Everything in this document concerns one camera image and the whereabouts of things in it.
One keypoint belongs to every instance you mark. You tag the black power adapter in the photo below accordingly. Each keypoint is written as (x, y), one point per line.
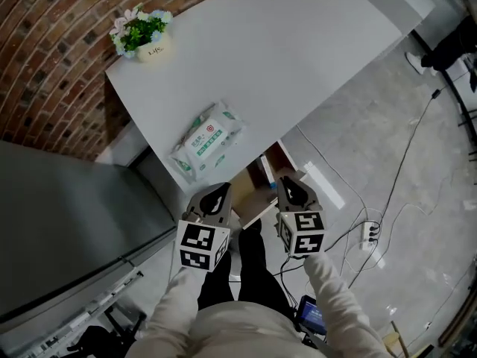
(436, 93)

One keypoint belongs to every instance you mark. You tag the white pot of flowers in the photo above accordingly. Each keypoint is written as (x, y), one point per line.
(143, 36)

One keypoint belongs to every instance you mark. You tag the silver metal rail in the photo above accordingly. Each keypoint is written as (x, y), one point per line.
(93, 304)

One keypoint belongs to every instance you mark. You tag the wooden stool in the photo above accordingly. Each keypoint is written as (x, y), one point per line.
(395, 339)

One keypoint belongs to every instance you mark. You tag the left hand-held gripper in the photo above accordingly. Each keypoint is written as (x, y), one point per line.
(203, 239)

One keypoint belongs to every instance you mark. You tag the person's right forearm white sleeve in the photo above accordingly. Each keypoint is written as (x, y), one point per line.
(331, 289)

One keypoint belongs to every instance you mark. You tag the black stand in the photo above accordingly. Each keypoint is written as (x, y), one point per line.
(108, 332)

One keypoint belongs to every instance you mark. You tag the person's legs in black trousers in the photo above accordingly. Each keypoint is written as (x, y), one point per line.
(253, 270)

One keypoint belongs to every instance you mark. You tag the grey metal cabinet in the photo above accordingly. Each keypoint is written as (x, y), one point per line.
(74, 218)

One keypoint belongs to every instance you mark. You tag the brown wooden drawer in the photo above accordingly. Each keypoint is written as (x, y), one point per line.
(257, 200)

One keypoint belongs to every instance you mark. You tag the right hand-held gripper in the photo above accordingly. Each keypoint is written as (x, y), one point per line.
(305, 233)

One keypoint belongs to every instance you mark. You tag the white long bar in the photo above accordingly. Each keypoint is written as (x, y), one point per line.
(324, 185)

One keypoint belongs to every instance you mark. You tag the white power strip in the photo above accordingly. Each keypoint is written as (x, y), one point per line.
(369, 235)

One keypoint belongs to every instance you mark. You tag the white green wipes packet item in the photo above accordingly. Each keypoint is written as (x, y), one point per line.
(208, 140)

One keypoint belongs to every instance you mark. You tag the person's torso in white sweater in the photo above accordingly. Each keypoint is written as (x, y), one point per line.
(242, 330)

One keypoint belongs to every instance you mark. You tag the black device with blue screen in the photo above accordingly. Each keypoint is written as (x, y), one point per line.
(312, 313)

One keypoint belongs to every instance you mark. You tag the person's left forearm white sleeve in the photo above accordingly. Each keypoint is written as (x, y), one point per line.
(179, 297)

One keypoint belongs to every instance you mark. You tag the white blue box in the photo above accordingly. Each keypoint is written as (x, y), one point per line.
(267, 170)

